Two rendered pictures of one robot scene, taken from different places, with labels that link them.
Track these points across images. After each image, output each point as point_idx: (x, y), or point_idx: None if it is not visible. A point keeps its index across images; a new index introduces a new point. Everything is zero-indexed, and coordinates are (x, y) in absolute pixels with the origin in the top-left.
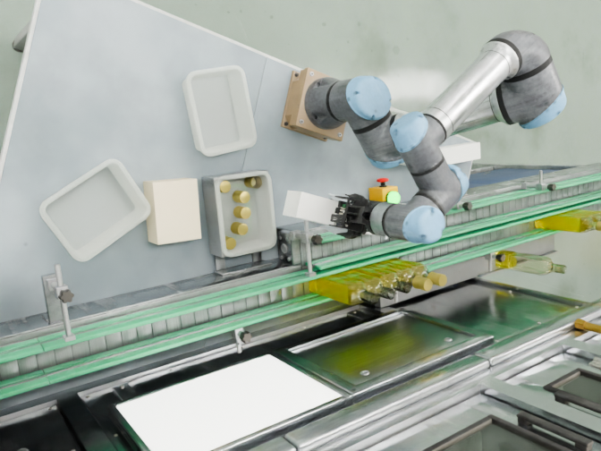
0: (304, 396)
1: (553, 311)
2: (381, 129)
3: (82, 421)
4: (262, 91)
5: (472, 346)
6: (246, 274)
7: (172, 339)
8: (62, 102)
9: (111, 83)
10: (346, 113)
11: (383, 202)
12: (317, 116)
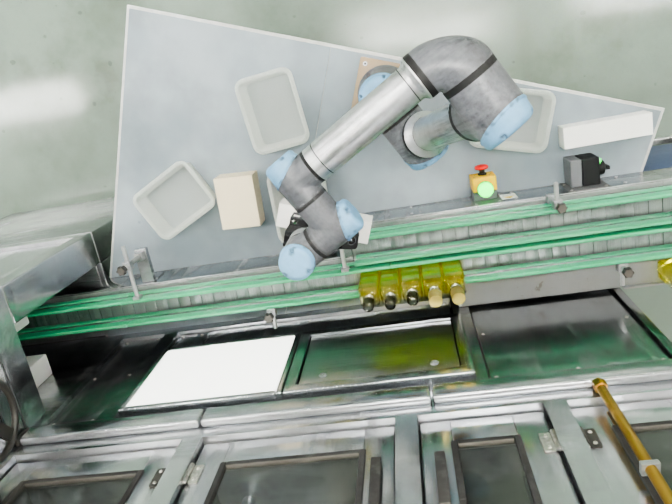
0: (256, 382)
1: (622, 358)
2: (396, 131)
3: (154, 355)
4: (328, 83)
5: (440, 377)
6: None
7: (220, 308)
8: (151, 115)
9: (186, 95)
10: None
11: (300, 229)
12: None
